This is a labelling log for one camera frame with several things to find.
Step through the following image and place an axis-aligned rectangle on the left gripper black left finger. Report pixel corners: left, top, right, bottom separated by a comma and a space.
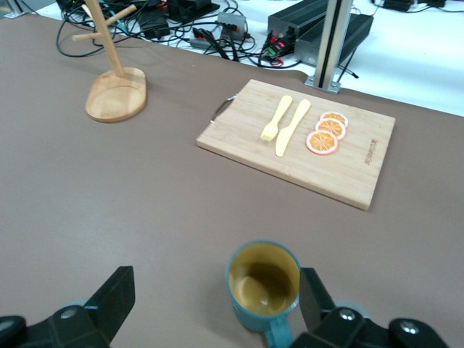
27, 265, 136, 348

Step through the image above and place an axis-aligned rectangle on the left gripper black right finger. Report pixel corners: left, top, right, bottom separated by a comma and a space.
293, 267, 391, 348

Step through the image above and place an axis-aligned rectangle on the teal cup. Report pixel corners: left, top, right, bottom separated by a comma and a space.
225, 239, 302, 348

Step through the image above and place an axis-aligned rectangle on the brown table cover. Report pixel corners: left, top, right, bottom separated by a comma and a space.
0, 16, 464, 348

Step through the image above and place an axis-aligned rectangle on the orange slice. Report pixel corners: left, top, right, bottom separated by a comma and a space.
314, 117, 347, 141
318, 112, 349, 128
306, 129, 339, 156

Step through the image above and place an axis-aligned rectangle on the yellow plastic knife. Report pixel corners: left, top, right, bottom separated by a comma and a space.
275, 99, 312, 157

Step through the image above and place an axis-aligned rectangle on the yellow plastic fork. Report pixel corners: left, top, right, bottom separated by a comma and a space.
260, 95, 293, 143

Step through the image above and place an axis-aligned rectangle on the bamboo cutting board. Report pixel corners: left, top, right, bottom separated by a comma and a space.
196, 78, 397, 211

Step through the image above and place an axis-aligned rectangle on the wooden mug tree stand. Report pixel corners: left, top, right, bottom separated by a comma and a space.
71, 0, 149, 123

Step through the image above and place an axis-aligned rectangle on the green circuit board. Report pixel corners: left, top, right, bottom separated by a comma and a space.
261, 32, 291, 61

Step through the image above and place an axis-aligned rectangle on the long black metal box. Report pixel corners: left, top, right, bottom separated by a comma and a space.
268, 0, 329, 36
295, 13, 374, 67

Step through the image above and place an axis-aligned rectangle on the black power adapter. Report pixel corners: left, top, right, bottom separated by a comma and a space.
139, 10, 171, 39

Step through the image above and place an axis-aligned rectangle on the grey hub box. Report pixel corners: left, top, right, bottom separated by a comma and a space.
217, 11, 249, 36

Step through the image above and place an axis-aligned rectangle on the flat black device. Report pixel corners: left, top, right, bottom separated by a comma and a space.
168, 0, 221, 19

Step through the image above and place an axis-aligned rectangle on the black looped cable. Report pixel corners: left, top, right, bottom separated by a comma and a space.
56, 14, 123, 59

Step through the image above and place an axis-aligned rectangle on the aluminium post with foot bracket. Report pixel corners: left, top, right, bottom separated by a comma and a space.
304, 0, 355, 95

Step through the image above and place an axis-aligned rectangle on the aluminium corner bracket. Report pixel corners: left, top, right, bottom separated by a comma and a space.
3, 0, 28, 19

